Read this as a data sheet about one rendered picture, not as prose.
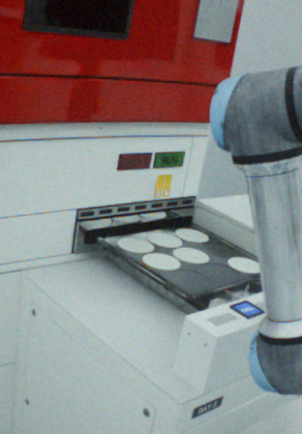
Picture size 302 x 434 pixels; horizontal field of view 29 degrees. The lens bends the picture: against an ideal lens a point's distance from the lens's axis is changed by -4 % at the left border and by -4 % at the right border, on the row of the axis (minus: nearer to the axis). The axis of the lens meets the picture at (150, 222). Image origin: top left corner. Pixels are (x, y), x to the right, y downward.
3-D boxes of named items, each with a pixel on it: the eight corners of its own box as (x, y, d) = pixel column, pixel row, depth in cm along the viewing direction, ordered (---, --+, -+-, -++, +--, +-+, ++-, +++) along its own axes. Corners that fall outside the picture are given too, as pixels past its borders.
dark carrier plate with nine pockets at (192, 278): (102, 240, 164) (102, 238, 163) (192, 226, 186) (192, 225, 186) (189, 296, 140) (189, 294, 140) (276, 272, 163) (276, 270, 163)
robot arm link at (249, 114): (332, 415, 89) (286, 66, 78) (248, 404, 98) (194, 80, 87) (351, 377, 99) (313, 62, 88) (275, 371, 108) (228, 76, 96)
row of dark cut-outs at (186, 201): (75, 218, 161) (77, 209, 160) (192, 204, 190) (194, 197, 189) (77, 219, 161) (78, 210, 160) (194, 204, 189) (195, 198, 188)
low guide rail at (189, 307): (106, 260, 170) (107, 250, 169) (112, 259, 171) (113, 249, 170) (234, 346, 136) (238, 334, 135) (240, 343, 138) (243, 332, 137)
